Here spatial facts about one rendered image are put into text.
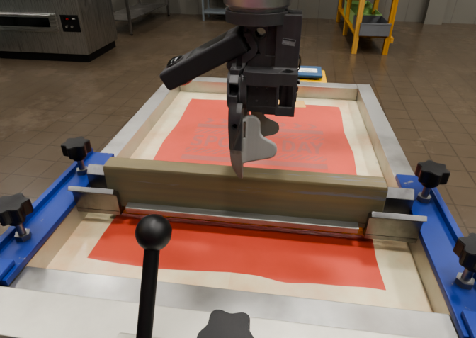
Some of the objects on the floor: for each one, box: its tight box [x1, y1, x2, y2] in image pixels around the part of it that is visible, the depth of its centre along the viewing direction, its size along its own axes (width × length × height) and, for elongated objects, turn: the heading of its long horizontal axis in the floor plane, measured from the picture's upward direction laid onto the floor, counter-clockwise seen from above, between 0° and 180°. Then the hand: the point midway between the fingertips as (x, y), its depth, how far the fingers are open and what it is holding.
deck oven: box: [0, 0, 118, 62], centre depth 448 cm, size 136×107×176 cm
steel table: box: [113, 0, 170, 35], centre depth 641 cm, size 70×184×96 cm, turn 169°
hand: (238, 159), depth 51 cm, fingers open, 4 cm apart
